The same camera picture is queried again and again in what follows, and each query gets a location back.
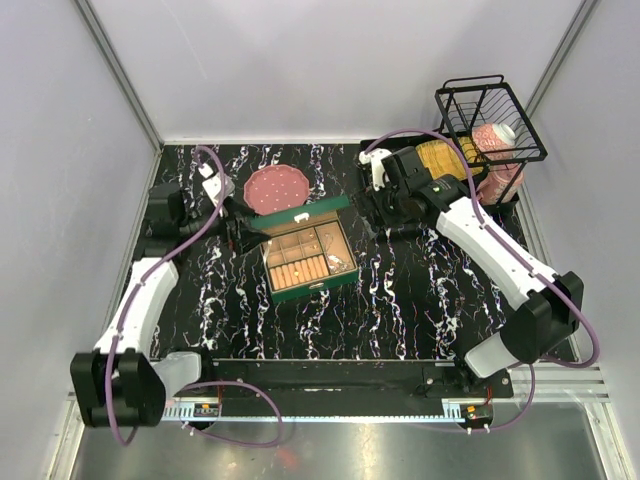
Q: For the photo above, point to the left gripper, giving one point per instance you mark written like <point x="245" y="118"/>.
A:
<point x="245" y="238"/>

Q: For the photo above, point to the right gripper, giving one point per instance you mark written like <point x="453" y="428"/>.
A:
<point x="373" y="200"/>

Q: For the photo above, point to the green jewelry box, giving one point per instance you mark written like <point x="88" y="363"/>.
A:
<point x="300" y="217"/>

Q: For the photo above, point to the green jewelry tray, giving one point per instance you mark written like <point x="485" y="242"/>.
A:
<point x="308" y="257"/>

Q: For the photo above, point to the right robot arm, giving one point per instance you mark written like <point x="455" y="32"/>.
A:
<point x="398" y="190"/>

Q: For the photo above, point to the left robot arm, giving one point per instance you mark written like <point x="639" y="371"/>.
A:
<point x="116" y="384"/>

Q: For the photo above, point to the pink dotted dish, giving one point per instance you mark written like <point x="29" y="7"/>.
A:
<point x="276" y="188"/>

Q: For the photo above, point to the yellow woven plate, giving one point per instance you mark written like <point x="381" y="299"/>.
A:
<point x="440" y="159"/>

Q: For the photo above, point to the pink patterned cup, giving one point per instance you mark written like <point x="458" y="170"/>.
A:
<point x="500" y="185"/>

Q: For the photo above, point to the black dish rack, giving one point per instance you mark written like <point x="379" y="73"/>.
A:
<point x="482" y="117"/>

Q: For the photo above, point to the pink patterned bowl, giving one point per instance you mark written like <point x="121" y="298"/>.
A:
<point x="495" y="140"/>

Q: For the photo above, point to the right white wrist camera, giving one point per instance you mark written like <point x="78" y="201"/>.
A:
<point x="374" y="161"/>

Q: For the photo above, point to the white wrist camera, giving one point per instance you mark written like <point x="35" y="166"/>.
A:
<point x="218" y="186"/>
<point x="374" y="161"/>

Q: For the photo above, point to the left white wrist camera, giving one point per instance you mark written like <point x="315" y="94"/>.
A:
<point x="218" y="186"/>

